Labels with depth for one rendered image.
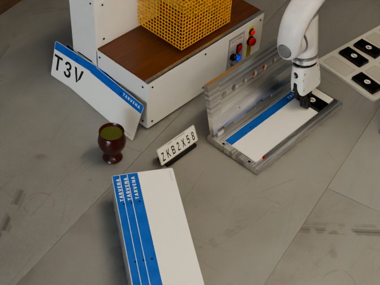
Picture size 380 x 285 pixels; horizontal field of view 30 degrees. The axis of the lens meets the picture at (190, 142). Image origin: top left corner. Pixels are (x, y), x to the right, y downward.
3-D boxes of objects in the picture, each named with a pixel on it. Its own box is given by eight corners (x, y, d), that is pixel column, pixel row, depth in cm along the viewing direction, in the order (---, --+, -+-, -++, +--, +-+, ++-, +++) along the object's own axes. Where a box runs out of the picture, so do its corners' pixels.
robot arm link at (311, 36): (307, 63, 214) (323, 49, 220) (307, 23, 207) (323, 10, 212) (284, 56, 219) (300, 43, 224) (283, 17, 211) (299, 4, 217)
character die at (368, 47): (375, 59, 255) (375, 56, 254) (353, 46, 259) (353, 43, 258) (383, 53, 257) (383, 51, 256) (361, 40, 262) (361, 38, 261)
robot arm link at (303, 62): (306, 62, 215) (306, 70, 217) (323, 50, 219) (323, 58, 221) (284, 55, 220) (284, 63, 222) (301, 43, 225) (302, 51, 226)
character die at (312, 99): (319, 113, 231) (319, 110, 230) (295, 98, 236) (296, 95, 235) (328, 106, 234) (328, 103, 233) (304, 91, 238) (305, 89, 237)
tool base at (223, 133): (257, 175, 213) (258, 167, 210) (206, 140, 223) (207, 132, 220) (341, 108, 236) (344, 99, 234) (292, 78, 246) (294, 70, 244)
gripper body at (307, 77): (304, 68, 216) (305, 99, 223) (324, 54, 221) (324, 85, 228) (285, 61, 221) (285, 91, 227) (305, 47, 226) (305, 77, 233)
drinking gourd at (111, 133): (105, 171, 211) (103, 145, 204) (94, 152, 217) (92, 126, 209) (131, 162, 215) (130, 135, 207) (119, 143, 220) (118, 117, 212)
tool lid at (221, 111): (207, 87, 208) (203, 85, 209) (214, 139, 219) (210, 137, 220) (298, 26, 232) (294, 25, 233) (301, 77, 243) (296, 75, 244)
